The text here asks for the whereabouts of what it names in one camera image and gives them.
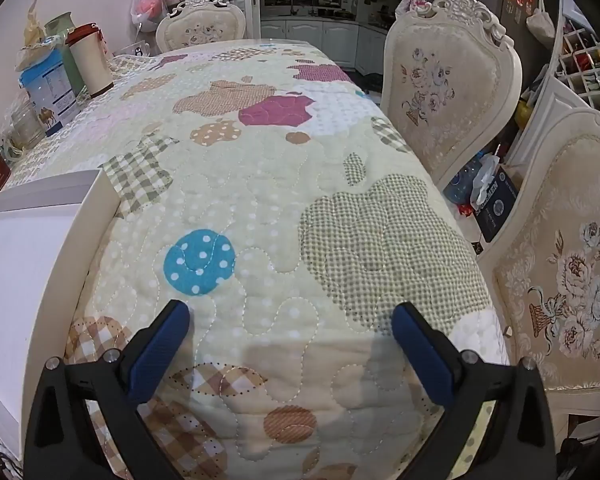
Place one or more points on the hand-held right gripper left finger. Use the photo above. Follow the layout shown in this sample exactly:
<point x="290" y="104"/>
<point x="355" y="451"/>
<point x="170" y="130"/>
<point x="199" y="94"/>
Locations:
<point x="155" y="355"/>

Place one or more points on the clear glass jar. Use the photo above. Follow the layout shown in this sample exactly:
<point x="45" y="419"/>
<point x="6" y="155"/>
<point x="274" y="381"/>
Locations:
<point x="25" y="127"/>

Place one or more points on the cream carved floral chair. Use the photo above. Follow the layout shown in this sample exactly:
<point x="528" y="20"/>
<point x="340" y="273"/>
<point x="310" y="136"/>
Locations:
<point x="570" y="270"/>
<point x="200" y="30"/>
<point x="445" y="85"/>

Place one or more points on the cream ribbon bow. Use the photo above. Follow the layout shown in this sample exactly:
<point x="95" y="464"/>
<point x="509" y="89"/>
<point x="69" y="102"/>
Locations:
<point x="32" y="30"/>

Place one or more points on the white plastic bag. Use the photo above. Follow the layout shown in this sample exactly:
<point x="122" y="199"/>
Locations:
<point x="484" y="175"/>

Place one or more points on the clear glass mug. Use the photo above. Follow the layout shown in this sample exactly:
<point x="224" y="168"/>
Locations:
<point x="136" y="50"/>

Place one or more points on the quilted patchwork tablecloth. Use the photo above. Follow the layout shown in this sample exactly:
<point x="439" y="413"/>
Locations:
<point x="260" y="160"/>

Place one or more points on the white shallow tray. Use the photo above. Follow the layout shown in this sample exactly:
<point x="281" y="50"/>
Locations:
<point x="25" y="270"/>

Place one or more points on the white kitchen cabinets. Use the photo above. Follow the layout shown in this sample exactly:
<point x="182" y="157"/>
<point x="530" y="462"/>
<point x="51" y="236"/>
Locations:
<point x="320" y="37"/>

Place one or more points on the cream cloth bag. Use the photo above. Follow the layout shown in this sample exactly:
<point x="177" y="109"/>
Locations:
<point x="541" y="22"/>

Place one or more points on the white lattice rack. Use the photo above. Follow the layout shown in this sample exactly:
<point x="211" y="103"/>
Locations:
<point x="580" y="75"/>

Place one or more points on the dark blue box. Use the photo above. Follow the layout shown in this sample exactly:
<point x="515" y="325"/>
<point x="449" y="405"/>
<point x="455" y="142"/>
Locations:
<point x="497" y="205"/>

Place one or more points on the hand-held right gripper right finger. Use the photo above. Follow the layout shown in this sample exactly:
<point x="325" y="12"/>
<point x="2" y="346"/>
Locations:
<point x="425" y="360"/>

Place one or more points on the blue white milk powder can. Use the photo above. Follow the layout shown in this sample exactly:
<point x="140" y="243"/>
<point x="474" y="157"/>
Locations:
<point x="50" y="95"/>

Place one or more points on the cream tumbler red lid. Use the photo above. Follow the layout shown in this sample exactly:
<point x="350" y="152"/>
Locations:
<point x="92" y="60"/>

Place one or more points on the pale green vase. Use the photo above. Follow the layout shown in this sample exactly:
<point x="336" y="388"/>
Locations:
<point x="60" y="25"/>

